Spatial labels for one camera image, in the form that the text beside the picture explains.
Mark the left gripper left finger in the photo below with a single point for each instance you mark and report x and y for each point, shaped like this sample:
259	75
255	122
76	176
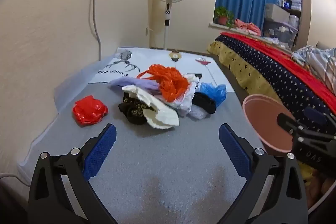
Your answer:
48	199

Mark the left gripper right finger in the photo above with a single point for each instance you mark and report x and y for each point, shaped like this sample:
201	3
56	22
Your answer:
286	200

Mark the blue plastic bag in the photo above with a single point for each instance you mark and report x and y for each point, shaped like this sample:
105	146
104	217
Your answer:
218	94

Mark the black patterned wrapper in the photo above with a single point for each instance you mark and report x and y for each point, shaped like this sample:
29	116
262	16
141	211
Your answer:
132	109

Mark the black cloth scrap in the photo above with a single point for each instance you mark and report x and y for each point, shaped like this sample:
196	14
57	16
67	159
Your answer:
205	102

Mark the white paper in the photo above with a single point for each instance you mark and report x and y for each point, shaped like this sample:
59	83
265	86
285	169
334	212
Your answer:
157	114

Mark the purple foam fruit net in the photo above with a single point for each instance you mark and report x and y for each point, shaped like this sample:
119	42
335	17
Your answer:
150	85

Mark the orange plastic bag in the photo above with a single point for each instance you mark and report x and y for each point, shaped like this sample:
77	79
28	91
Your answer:
172	84

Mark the pink trash bin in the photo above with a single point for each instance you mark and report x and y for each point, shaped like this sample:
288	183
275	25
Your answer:
261	112

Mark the striped plaid quilt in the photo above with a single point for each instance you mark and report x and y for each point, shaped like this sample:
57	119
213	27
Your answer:
321	63

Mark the red crumpled plastic bag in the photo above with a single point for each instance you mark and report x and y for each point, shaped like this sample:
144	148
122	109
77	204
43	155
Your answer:
89	111

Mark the bed with starry blanket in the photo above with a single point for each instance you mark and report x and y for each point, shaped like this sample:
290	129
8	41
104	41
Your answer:
263	69

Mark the printed grey white mat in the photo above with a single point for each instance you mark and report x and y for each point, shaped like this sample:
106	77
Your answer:
179	175

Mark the clear storage bin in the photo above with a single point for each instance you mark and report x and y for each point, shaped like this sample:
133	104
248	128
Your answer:
282	34

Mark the white foam sheet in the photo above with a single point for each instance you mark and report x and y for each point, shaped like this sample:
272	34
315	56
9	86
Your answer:
197	112

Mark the pink clothes pile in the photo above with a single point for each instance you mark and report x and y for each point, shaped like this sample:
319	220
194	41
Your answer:
248	27

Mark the grey cardboard box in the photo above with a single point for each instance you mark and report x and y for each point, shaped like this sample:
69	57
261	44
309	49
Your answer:
276	13

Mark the wooden bookshelf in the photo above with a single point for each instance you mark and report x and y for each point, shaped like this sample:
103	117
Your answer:
302	10

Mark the potted green plant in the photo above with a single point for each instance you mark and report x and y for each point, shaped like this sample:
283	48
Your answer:
225	17

